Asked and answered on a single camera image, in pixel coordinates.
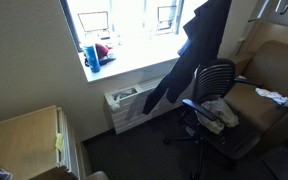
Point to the wooden drawer cabinet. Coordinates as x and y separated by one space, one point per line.
20 140

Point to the black cloth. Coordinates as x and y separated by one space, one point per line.
200 43

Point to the yellow sticky note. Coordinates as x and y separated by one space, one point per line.
59 141

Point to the white wall heater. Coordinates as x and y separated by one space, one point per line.
130 110

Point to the blue water bottle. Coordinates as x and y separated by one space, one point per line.
92 58

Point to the white cloth strip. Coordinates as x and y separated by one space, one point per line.
272 95

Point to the gray crumpled cloth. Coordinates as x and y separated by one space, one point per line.
221 111

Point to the brown armchair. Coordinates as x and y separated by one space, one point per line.
270 66

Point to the black office chair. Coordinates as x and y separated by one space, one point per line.
214 78

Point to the red cap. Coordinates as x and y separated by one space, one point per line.
101 50

